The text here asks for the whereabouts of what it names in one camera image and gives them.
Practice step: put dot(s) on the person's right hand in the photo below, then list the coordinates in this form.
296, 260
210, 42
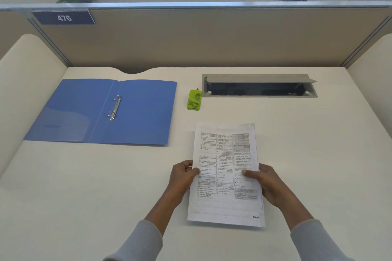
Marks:
271, 183

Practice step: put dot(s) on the person's left hand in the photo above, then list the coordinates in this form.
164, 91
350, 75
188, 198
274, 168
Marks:
180, 178

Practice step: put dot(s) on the person's right thumb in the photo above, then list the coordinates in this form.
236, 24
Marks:
251, 173

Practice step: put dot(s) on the person's left thumb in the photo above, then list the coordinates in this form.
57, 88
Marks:
194, 173

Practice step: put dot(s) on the printed paper sheets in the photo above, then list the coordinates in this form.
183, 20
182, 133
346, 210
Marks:
226, 160

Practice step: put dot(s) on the person's right forearm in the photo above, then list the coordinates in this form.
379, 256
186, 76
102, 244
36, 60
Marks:
312, 230

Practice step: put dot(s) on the person's left forearm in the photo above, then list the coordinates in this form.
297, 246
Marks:
144, 228

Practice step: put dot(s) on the green hole punch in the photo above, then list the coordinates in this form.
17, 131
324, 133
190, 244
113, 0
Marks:
194, 99

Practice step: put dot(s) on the beige desk partition panel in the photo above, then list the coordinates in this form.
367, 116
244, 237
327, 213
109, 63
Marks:
196, 36

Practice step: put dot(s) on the dark blue number plate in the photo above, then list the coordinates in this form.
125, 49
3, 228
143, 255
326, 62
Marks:
63, 17

